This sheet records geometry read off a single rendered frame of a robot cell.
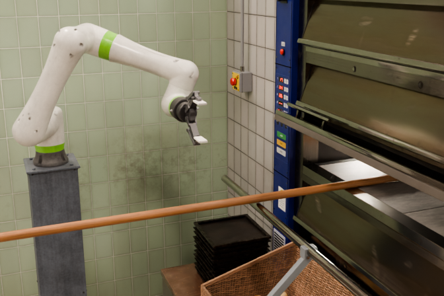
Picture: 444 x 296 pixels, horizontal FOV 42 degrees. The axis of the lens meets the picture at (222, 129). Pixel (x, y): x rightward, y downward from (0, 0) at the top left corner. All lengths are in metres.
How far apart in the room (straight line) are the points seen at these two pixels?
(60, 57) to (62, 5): 0.81
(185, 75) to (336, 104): 0.60
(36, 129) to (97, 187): 0.94
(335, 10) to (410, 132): 0.63
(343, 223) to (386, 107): 0.56
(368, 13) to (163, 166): 1.63
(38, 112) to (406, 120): 1.36
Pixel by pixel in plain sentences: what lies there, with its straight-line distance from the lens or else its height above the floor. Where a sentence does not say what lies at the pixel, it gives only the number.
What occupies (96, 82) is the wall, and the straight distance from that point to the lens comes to 3.11.
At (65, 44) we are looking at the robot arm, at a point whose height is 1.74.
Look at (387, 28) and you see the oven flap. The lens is 2.01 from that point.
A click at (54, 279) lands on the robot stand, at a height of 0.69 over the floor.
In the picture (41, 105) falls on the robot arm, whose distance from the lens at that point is 2.35.
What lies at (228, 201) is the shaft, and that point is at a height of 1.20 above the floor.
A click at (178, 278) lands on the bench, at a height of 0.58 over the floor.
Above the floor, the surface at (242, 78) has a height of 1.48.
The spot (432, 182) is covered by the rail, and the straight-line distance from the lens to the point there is 1.66.
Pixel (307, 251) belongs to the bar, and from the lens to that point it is 1.82.
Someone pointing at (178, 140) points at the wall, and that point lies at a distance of 3.28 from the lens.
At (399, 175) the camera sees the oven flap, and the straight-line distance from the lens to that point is 1.76.
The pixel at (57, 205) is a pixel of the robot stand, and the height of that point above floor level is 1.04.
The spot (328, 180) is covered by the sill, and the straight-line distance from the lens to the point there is 2.40.
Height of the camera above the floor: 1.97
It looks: 14 degrees down
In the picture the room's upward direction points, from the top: straight up
